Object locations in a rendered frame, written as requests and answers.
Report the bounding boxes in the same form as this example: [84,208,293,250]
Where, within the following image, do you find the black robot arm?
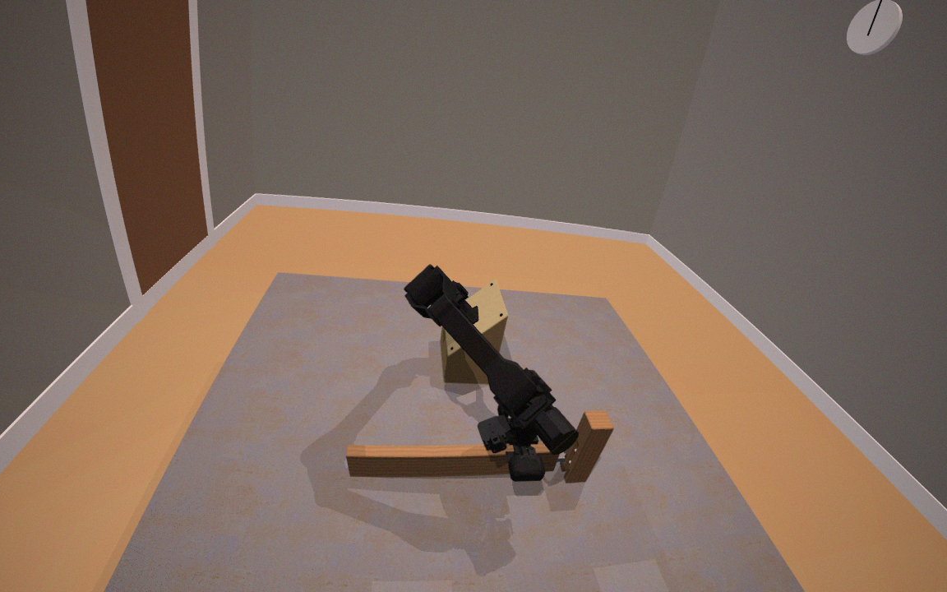
[404,264,579,455]

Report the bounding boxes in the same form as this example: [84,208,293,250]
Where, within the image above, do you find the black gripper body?
[509,418,546,482]

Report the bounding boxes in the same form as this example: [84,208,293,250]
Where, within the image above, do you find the dark wooden post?
[560,411,614,483]

